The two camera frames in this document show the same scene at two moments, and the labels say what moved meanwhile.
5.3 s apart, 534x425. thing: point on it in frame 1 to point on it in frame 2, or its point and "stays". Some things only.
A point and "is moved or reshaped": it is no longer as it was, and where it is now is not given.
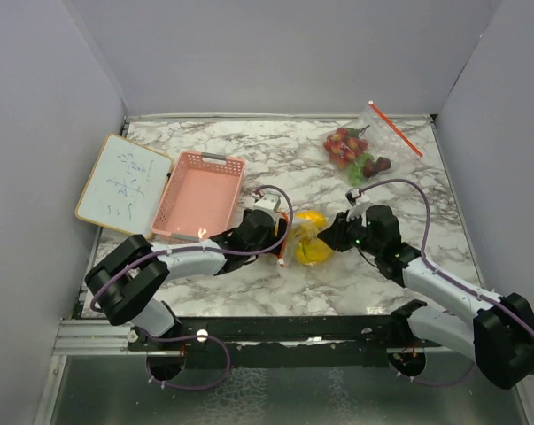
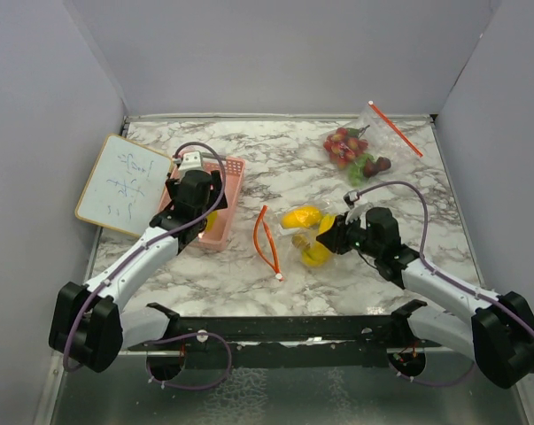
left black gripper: x=279 y=232 to x=215 y=187
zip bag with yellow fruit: x=305 y=247 is moved or reshaped
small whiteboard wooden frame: x=125 y=187 stays
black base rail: x=290 y=342 stays
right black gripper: x=335 y=235 stays
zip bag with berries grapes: x=371 y=145 stays
